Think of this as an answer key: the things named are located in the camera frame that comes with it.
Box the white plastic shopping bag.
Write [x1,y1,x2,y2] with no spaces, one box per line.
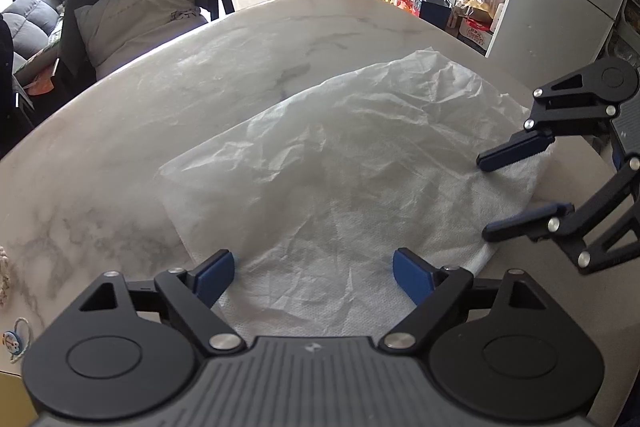
[157,49,550,339]

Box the small blue trinket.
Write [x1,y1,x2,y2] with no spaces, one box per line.
[1,317,32,364]

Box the gold box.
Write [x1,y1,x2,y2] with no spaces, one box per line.
[0,372,37,427]

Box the dark blue bin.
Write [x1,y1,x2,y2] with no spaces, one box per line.
[412,0,452,29]

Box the grey cushion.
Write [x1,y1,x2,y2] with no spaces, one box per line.
[75,0,206,79]

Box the grey sofa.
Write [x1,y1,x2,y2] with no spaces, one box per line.
[2,0,65,72]

